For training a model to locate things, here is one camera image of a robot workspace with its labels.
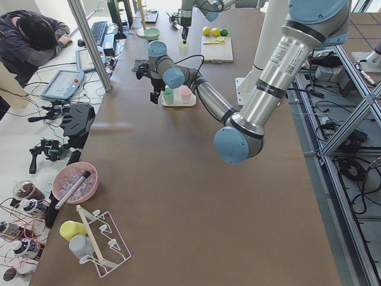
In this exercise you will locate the cream plastic cup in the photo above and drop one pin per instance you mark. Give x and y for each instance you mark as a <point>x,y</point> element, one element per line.
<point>183,49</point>

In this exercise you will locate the wooden cutting board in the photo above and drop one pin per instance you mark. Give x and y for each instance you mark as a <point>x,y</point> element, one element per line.
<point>217,53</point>

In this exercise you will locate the wooden mug tree stand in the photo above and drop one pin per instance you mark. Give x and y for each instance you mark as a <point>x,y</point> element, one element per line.
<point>141,31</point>

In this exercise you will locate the cream serving tray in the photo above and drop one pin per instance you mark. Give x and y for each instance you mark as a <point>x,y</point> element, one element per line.
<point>177,102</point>

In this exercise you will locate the green plastic cup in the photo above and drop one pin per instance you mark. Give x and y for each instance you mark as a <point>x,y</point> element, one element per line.
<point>168,95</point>

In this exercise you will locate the aluminium frame post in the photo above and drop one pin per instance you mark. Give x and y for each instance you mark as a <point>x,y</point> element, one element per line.
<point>80,18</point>

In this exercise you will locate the person resting at desk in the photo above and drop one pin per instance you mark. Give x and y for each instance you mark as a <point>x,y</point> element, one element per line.
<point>30,41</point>

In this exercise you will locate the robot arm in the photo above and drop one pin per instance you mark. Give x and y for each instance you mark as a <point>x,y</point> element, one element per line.
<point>290,32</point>
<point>209,9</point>

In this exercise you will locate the whole yellow lemon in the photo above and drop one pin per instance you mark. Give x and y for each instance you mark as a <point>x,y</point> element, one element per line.
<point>206,31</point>

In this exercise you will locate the pink plastic cup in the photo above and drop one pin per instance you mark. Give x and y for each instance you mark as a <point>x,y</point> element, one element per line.
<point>185,94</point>

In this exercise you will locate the pink bowl with ice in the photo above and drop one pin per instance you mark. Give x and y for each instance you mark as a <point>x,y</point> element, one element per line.
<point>71,174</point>

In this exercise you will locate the green lime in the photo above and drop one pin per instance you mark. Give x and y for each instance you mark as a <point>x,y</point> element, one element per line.
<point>224,32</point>

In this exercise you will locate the green bowl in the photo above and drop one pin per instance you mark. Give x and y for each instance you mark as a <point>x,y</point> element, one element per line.
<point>151,34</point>

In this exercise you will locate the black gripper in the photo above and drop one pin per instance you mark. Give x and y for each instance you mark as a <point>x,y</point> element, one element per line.
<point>186,22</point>
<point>156,83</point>

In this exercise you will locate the black keyboard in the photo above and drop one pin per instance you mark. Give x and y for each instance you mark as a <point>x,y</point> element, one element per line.
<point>98,30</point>

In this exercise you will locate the gray cup on rack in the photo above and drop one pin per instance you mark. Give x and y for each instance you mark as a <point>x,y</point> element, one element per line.
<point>81,246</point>

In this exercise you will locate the gray folded cloth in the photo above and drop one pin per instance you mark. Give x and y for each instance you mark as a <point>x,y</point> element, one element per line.
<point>137,64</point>

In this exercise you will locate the yellow cup on rack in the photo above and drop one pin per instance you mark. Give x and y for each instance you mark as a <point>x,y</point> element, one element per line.
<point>70,229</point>

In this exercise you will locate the white wire cup rack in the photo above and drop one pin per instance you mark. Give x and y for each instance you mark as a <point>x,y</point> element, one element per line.
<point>110,242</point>

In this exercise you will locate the wooden stick on rack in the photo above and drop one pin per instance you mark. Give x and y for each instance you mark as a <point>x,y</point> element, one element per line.
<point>98,253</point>

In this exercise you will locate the blue teach pendant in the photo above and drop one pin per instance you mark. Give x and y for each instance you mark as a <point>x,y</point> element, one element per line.
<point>63,85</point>

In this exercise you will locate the yellow plastic knife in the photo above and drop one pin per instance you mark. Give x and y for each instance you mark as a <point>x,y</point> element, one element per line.
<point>213,43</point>

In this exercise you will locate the metal muddler tool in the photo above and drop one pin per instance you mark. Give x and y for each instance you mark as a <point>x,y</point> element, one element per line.
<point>73,189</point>

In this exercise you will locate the iced coffee cup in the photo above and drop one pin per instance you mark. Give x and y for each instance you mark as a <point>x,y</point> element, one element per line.
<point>27,190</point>

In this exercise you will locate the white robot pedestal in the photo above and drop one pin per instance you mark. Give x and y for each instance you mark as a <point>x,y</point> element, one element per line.
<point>256,59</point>

